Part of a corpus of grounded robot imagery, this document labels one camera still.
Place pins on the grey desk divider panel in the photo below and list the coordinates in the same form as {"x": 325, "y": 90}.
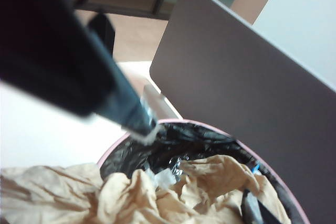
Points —
{"x": 249, "y": 77}

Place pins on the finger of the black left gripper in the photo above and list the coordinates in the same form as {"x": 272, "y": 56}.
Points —
{"x": 52, "y": 51}
{"x": 103, "y": 33}

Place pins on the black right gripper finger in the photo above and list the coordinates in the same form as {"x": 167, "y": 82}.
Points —
{"x": 256, "y": 205}

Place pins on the large brown paper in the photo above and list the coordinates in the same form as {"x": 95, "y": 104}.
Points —
{"x": 118, "y": 197}

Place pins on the white divider support foot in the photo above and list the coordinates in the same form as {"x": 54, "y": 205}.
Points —
{"x": 157, "y": 100}

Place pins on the blue snack bag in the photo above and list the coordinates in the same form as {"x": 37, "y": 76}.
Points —
{"x": 256, "y": 167}

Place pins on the white ribbed trash bin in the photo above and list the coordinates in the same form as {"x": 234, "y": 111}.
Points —
{"x": 283, "y": 182}

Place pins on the white crumpled tissue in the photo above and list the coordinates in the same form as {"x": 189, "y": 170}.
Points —
{"x": 162, "y": 176}

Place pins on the black plastic trash bag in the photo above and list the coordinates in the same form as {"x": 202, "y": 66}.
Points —
{"x": 183, "y": 140}

